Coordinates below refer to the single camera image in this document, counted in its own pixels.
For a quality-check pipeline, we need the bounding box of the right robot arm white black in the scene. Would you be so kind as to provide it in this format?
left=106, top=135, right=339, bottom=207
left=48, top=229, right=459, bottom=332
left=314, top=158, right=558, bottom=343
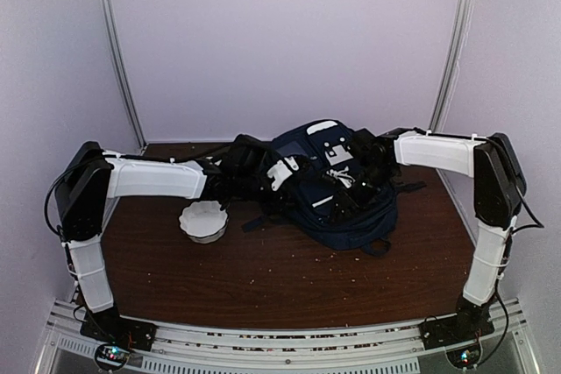
left=333, top=128, right=529, bottom=341

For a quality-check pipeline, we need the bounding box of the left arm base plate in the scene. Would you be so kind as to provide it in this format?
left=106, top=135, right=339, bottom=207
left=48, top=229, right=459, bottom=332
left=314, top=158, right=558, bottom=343
left=80, top=307, right=157, bottom=351

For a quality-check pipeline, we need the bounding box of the left circuit board with leds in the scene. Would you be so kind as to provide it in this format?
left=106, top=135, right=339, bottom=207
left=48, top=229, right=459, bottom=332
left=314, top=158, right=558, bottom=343
left=94, top=343, right=131, bottom=371

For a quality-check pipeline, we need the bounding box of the aluminium frame post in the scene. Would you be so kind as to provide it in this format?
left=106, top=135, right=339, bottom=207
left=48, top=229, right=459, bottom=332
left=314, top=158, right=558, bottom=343
left=100, top=0, right=147, bottom=149
left=429, top=0, right=473, bottom=131

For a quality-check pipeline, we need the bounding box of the front aluminium rail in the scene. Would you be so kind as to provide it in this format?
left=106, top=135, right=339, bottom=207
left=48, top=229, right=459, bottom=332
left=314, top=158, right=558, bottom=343
left=37, top=297, right=543, bottom=374

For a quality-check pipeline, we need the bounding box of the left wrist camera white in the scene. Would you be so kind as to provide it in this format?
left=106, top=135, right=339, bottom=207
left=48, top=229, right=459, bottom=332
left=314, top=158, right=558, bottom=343
left=266, top=157, right=299, bottom=192

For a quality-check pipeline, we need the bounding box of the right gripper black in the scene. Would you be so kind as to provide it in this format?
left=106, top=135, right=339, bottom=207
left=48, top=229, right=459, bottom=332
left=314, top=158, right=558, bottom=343
left=329, top=162, right=397, bottom=226

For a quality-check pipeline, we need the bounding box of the right circuit board with leds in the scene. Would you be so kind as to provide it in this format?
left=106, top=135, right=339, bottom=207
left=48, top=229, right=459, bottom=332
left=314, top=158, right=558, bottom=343
left=446, top=343, right=482, bottom=370

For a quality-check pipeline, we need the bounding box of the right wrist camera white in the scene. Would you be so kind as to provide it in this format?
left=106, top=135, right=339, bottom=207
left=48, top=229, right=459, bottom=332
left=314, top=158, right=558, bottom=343
left=327, top=166, right=356, bottom=189

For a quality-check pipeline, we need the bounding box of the circuit board with leds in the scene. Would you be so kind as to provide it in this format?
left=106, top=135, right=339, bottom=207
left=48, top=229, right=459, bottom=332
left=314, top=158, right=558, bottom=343
left=446, top=343, right=482, bottom=370
left=94, top=343, right=131, bottom=371

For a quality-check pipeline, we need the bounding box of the right aluminium frame post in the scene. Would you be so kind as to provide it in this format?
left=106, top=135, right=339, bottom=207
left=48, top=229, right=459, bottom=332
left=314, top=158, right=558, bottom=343
left=429, top=0, right=473, bottom=131

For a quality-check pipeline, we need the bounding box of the left aluminium frame post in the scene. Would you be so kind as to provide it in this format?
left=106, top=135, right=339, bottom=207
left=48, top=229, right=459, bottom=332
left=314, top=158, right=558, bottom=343
left=100, top=0, right=147, bottom=149

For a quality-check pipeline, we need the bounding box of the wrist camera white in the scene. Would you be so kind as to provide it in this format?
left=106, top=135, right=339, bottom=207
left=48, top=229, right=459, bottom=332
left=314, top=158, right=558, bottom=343
left=327, top=166, right=356, bottom=189
left=266, top=157, right=299, bottom=192

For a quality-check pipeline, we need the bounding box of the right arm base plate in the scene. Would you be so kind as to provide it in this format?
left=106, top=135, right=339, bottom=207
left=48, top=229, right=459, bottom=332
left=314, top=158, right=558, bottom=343
left=418, top=314, right=495, bottom=350

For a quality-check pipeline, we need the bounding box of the navy blue student backpack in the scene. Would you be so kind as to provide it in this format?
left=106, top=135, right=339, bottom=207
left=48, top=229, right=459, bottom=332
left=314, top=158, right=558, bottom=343
left=242, top=119, right=425, bottom=257

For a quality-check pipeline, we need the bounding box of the white scalloped ceramic bowl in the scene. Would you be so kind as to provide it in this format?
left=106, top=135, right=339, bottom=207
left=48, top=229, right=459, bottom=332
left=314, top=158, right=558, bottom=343
left=178, top=201, right=229, bottom=244

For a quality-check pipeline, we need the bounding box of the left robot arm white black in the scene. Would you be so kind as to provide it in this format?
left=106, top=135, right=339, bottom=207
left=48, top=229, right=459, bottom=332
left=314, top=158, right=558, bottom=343
left=45, top=135, right=302, bottom=342

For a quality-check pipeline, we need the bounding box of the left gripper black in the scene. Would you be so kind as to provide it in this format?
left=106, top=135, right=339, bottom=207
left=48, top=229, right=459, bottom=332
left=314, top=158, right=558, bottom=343
left=234, top=166, right=301, bottom=216

